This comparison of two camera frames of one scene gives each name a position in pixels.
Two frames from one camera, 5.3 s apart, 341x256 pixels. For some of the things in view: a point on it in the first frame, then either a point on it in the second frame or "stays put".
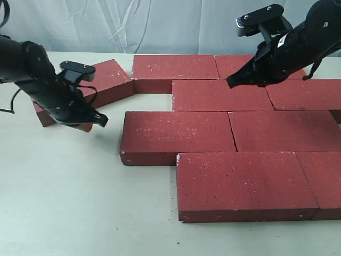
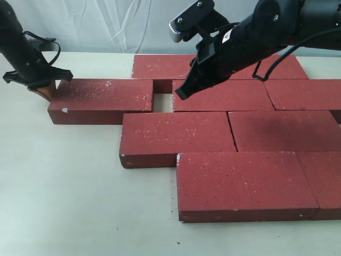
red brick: x=285 y=131 stays put
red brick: x=155 y=138 stays put
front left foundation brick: x=243 y=186 stays put
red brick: x=300 y=94 stays put
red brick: x=110 y=81 → x=99 y=102
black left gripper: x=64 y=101 → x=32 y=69
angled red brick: x=216 y=95 stays put
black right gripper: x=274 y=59 → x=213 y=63
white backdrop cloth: x=139 y=25 stays put
